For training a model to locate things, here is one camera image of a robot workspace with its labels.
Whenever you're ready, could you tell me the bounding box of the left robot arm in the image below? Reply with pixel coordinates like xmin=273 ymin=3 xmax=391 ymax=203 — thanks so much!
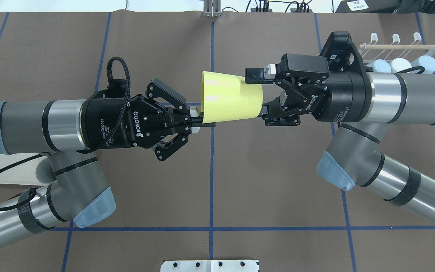
xmin=0 ymin=79 xmax=205 ymax=248

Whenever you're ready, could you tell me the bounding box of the cream white plastic cup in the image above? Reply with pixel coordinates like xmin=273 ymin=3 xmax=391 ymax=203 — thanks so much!
xmin=389 ymin=57 xmax=412 ymax=73

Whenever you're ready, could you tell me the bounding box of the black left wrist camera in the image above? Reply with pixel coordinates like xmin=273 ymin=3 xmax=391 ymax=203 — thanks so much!
xmin=104 ymin=79 xmax=131 ymax=99

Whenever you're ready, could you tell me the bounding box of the white wire cup rack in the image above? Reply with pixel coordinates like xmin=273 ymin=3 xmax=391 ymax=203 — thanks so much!
xmin=357 ymin=32 xmax=435 ymax=63

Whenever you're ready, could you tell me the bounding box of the yellow plastic cup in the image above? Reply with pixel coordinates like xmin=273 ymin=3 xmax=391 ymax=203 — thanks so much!
xmin=201 ymin=71 xmax=264 ymax=124

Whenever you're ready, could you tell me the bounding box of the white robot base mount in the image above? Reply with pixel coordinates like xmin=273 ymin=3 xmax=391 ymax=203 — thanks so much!
xmin=160 ymin=259 xmax=260 ymax=272

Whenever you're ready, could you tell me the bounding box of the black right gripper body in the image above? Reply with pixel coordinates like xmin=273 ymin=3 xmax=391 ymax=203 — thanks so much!
xmin=302 ymin=72 xmax=371 ymax=122

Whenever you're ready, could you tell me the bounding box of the grey plastic cup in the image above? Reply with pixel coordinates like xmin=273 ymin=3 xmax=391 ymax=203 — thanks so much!
xmin=35 ymin=157 xmax=56 ymax=184

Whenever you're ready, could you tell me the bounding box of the aluminium frame post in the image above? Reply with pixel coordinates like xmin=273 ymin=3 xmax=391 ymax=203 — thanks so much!
xmin=203 ymin=0 xmax=222 ymax=17

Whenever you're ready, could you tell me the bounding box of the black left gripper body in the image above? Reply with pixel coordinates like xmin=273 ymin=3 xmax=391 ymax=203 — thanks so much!
xmin=81 ymin=95 xmax=165 ymax=149

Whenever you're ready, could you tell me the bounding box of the light blue plastic cup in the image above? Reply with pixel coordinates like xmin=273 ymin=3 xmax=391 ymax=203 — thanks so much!
xmin=411 ymin=55 xmax=435 ymax=74

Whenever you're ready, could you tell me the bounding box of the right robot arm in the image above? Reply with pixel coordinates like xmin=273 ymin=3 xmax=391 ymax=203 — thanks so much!
xmin=245 ymin=54 xmax=435 ymax=224

